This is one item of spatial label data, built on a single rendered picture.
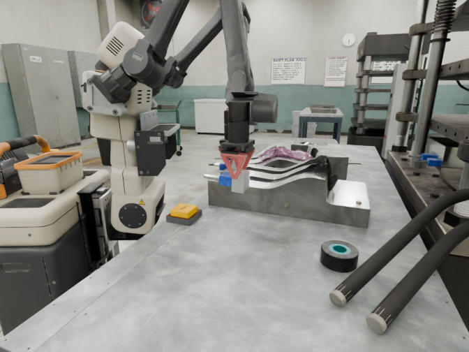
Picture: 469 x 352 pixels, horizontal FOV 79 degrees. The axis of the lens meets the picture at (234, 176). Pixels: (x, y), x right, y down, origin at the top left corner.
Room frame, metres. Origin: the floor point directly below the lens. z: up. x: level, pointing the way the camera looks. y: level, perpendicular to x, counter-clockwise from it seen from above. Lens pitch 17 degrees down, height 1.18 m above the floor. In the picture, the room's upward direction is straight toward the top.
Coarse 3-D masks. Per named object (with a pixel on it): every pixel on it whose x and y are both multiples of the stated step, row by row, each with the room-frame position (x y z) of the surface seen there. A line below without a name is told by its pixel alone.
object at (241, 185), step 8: (208, 176) 0.79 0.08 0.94; (216, 176) 0.79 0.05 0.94; (224, 176) 0.76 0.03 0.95; (240, 176) 0.74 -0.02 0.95; (248, 176) 0.77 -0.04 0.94; (224, 184) 0.76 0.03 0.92; (232, 184) 0.75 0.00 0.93; (240, 184) 0.74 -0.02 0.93; (248, 184) 0.78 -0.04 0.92; (240, 192) 0.74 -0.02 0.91
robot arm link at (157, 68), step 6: (156, 66) 0.87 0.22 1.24; (126, 72) 0.86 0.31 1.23; (156, 72) 0.87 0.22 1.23; (162, 72) 0.90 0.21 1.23; (132, 78) 0.88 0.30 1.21; (144, 78) 0.85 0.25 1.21; (150, 78) 0.86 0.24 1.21; (156, 78) 0.88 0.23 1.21; (144, 84) 0.89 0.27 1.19; (150, 84) 0.88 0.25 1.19
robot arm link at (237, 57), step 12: (228, 0) 0.85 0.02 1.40; (240, 0) 0.88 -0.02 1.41; (228, 12) 0.84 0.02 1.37; (240, 12) 0.84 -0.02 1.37; (228, 24) 0.83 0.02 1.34; (240, 24) 0.82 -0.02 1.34; (228, 36) 0.82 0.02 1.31; (240, 36) 0.81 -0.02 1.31; (228, 48) 0.81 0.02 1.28; (240, 48) 0.80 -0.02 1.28; (228, 60) 0.79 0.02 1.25; (240, 60) 0.78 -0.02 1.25; (228, 72) 0.78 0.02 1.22; (252, 84) 0.78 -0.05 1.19
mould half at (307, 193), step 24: (264, 168) 1.07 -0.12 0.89; (288, 168) 1.05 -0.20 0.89; (216, 192) 0.90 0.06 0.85; (264, 192) 0.84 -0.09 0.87; (288, 192) 0.82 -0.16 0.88; (312, 192) 0.79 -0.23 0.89; (336, 192) 0.87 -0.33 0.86; (360, 192) 0.87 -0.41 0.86; (288, 216) 0.82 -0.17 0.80; (312, 216) 0.79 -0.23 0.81; (336, 216) 0.77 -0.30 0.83; (360, 216) 0.75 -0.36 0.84
